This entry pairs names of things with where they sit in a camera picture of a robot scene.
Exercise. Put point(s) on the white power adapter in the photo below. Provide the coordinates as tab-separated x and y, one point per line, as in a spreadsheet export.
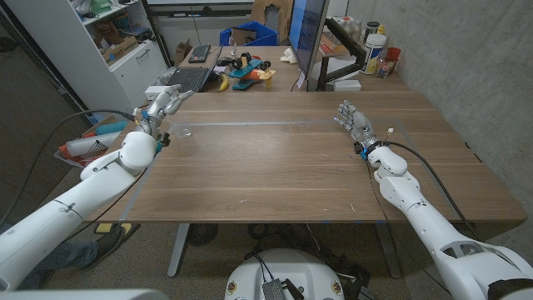
155	91

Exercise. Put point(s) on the flat white box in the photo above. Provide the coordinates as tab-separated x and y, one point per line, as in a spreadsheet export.
347	85

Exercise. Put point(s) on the cardboard box with label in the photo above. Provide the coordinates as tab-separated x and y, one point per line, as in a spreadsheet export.
121	49

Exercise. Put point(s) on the small brown cardboard box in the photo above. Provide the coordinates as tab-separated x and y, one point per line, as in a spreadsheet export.
182	52

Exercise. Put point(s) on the bubble wrap roll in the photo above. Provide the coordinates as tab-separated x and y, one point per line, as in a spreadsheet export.
87	143

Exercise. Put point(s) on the red plastic cup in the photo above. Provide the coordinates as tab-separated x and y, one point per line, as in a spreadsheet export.
393	54

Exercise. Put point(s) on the clear plastic cup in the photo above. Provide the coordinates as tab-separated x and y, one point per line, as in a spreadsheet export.
384	68

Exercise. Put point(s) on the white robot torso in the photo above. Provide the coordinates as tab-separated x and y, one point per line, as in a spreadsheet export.
283	266

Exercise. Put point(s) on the yellow banana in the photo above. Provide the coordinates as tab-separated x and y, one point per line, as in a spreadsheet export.
223	83

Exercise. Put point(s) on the black round fan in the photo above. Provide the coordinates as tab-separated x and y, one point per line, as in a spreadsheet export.
202	234

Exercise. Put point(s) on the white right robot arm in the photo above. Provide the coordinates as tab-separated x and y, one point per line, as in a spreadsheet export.
416	208

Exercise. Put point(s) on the white canister with label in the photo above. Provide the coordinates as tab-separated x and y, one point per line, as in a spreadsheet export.
372	54

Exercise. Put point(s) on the orange and teal toy plane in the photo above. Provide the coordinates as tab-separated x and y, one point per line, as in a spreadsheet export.
250	73

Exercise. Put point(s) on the yellow and black foot pedal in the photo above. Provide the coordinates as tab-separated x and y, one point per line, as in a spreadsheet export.
104	228

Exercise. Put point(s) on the dark lidded jar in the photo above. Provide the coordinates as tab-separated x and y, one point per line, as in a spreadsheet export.
371	28

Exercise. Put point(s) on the clear measuring cup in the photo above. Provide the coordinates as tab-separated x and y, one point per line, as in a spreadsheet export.
183	132

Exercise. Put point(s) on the black laptop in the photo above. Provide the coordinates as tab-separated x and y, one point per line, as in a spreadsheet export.
189	77

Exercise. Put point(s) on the black flat computer monitor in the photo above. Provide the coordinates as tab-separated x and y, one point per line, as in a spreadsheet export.
306	29

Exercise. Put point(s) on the white toy figure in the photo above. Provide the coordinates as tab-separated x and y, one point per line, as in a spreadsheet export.
288	56

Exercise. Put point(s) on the black computer mouse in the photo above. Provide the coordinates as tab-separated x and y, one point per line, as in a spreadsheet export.
224	61

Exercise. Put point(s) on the white storage cabinet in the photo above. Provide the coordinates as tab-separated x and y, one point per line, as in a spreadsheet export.
133	71

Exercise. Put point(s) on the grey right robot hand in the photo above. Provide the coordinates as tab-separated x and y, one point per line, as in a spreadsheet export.
360	127

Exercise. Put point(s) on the teal foam roll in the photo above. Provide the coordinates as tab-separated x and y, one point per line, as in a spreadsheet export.
110	128

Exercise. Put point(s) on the grey table leg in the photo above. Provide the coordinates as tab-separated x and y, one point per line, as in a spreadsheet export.
387	250
178	250

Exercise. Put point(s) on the dark shoe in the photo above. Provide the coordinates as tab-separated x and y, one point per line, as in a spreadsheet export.
106	246

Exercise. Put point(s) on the small white connector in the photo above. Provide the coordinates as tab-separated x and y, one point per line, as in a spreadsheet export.
390	131

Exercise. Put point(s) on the person's leg in jeans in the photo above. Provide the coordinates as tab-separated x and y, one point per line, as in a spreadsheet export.
62	258

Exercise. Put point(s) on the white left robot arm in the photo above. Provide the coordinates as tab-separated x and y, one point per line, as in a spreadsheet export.
62	212

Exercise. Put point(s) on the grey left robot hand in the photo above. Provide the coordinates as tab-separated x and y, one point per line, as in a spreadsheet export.
156	110

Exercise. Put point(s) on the blue plastic bin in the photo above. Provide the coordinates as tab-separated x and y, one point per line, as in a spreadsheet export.
260	35

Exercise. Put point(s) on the black keyboard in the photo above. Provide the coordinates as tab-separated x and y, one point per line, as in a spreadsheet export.
200	53

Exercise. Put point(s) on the brown cardboard sheet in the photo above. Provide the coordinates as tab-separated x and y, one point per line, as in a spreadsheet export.
260	10

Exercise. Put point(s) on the cardboard tray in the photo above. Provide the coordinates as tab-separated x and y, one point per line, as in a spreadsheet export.
68	160

